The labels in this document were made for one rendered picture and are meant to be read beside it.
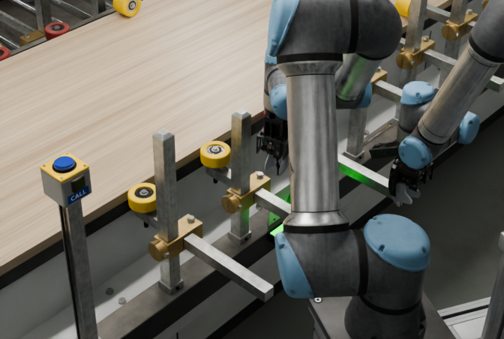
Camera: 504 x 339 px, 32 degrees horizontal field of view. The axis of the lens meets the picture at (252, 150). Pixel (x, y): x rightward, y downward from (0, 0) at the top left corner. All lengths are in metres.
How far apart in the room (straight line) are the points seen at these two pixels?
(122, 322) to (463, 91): 0.96
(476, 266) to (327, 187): 1.95
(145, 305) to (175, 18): 1.12
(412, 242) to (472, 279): 1.83
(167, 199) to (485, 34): 0.78
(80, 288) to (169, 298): 0.32
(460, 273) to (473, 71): 1.65
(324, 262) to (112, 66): 1.36
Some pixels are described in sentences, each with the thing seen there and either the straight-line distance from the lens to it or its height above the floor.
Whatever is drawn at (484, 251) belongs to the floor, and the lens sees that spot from 3.47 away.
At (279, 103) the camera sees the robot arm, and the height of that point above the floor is 1.25.
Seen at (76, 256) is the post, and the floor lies 1.00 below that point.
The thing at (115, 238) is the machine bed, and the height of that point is 0.74.
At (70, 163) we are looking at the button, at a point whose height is 1.23.
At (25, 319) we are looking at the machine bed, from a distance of 2.24.
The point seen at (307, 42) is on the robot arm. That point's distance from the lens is 1.49.
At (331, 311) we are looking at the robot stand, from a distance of 1.70.
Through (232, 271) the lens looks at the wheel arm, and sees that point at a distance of 2.02.
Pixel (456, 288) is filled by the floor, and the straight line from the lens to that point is 3.30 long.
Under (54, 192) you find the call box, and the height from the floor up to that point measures 1.18.
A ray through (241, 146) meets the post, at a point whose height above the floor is 1.02.
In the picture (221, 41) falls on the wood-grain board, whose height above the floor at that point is 0.90.
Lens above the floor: 2.27
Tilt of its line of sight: 36 degrees down
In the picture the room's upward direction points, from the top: 1 degrees clockwise
